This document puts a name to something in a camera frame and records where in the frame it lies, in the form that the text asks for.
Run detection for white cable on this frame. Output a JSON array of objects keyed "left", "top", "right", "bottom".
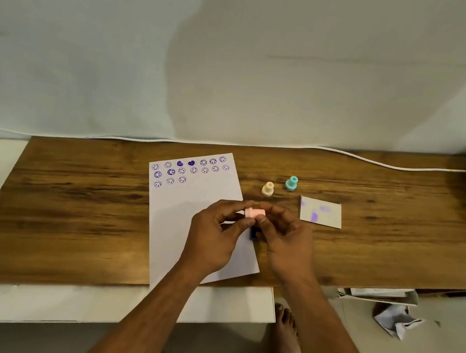
[{"left": 313, "top": 145, "right": 466, "bottom": 181}]

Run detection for person's right foot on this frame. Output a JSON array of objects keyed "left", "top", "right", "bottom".
[{"left": 266, "top": 303, "right": 312, "bottom": 353}]

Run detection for white paper with purple stamps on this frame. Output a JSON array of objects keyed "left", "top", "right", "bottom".
[{"left": 131, "top": 141, "right": 278, "bottom": 305}]

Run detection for pink toy stamp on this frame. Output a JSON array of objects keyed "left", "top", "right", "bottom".
[{"left": 243, "top": 205, "right": 267, "bottom": 223}]

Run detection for person's left forearm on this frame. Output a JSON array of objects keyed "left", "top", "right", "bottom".
[{"left": 77, "top": 249, "right": 212, "bottom": 353}]

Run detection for person's right hand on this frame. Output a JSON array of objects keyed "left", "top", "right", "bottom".
[{"left": 245, "top": 201, "right": 328, "bottom": 290}]

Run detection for white cardboard box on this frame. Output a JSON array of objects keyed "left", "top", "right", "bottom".
[{"left": 336, "top": 278, "right": 422, "bottom": 310}]

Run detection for person's left hand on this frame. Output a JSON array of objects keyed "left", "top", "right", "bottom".
[{"left": 177, "top": 193, "right": 259, "bottom": 289}]

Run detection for small white card purple smudges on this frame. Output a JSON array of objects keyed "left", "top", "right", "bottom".
[{"left": 296, "top": 195, "right": 346, "bottom": 230}]

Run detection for person's right forearm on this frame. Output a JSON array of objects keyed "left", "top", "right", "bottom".
[{"left": 267, "top": 272, "right": 414, "bottom": 353}]

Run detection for brown wooden board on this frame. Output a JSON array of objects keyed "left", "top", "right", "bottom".
[{"left": 0, "top": 84, "right": 466, "bottom": 353}]

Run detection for crumpled white paper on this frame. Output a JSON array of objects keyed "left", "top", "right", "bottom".
[{"left": 370, "top": 300, "right": 428, "bottom": 344}]

